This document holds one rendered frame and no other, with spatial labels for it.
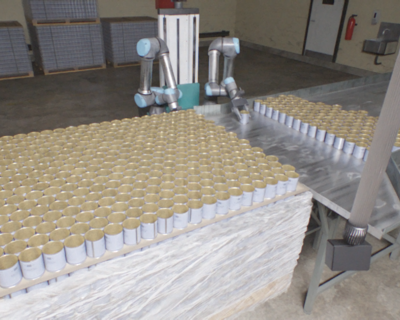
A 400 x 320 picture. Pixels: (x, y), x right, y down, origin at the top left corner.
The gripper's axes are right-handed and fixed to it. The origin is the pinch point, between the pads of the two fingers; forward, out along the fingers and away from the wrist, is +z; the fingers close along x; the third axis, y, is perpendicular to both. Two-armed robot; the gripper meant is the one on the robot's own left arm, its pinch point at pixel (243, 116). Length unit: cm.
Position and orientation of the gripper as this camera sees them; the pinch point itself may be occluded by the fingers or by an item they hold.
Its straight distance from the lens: 256.3
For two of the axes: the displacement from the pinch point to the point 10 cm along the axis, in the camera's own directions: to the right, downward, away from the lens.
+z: 3.5, 9.2, -1.8
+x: -8.5, 2.4, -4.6
